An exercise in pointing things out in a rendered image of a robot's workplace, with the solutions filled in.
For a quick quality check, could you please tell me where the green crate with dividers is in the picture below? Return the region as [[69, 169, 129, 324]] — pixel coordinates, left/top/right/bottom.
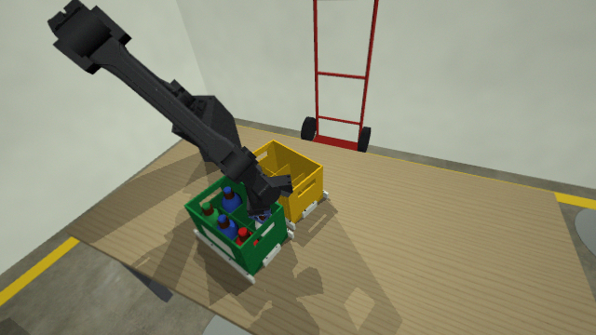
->
[[191, 179, 288, 276]]

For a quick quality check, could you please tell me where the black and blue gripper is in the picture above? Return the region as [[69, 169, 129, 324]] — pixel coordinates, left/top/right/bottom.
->
[[245, 187, 271, 224]]

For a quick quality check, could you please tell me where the blue bottle with brown label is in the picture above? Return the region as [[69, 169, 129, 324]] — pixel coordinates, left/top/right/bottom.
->
[[216, 214, 239, 240], [222, 187, 243, 214]]

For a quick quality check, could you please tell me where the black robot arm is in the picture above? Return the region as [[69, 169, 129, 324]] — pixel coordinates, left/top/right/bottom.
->
[[47, 0, 293, 206]]

